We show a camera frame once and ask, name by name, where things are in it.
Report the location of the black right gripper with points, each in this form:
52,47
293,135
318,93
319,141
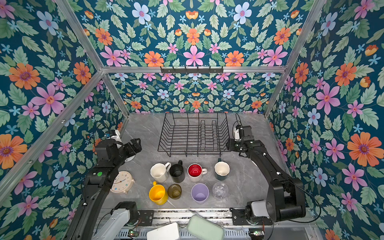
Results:
230,144

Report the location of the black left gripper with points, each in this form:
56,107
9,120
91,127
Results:
132,151

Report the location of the white ceramic mug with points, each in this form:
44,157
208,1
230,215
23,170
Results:
160,172

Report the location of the yellow mug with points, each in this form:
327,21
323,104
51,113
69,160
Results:
158,194

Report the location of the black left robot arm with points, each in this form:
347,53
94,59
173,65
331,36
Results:
111,155

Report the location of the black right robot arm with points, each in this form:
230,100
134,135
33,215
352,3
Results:
286,198

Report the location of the small white round timer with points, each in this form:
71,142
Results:
128,156

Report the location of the dark green mug cream inside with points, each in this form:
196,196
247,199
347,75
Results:
222,170

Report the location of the beige alarm clock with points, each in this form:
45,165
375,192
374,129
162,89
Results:
122,183

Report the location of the clear glass tumbler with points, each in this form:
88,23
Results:
220,190

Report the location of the white mug red inside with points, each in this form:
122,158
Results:
196,172

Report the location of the black mug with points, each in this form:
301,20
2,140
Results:
177,172

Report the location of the lilac plastic cup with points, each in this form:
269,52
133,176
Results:
200,193

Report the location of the olive green glass tumbler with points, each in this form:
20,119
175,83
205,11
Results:
174,191

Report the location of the white rectangular box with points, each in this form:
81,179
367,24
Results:
167,232

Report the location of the pale green rectangular box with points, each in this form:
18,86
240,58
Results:
204,229

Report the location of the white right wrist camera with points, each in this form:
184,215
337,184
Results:
237,132

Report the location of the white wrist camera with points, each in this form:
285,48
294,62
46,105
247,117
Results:
237,132
115,134

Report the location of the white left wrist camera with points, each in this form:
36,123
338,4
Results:
115,134

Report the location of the black wire dish rack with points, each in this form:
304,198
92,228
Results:
194,134

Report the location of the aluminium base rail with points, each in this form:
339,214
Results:
224,217

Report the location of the black wall hook rail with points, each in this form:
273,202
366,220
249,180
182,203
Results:
191,70

